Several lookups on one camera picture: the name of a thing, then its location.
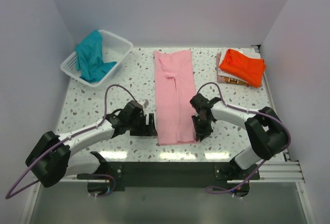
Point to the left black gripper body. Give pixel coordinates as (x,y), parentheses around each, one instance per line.
(137,127)

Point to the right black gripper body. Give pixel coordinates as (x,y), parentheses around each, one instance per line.
(205,126)

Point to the pink t-shirt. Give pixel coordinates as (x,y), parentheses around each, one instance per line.
(174,88)

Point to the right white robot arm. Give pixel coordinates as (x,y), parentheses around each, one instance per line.
(267,134)

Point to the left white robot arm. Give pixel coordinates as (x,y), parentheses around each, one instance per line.
(49,159)

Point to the folded light pink garment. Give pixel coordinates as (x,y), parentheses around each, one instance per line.
(220,79)

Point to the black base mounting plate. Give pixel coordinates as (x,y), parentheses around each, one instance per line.
(117,176)

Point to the folded patterned orange garment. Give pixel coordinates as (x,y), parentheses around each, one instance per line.
(235,81)

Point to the folded orange t-shirt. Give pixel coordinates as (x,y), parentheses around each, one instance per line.
(250,70)

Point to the white plastic basket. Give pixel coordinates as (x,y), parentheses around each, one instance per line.
(115,48)

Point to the teal t-shirt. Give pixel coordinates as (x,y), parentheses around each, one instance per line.
(90,58)

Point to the folded white t-shirt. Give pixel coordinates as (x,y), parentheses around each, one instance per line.
(248,53)

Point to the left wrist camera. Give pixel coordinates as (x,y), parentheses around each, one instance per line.
(141,103)

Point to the aluminium frame rail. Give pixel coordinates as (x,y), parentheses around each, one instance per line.
(281,170)

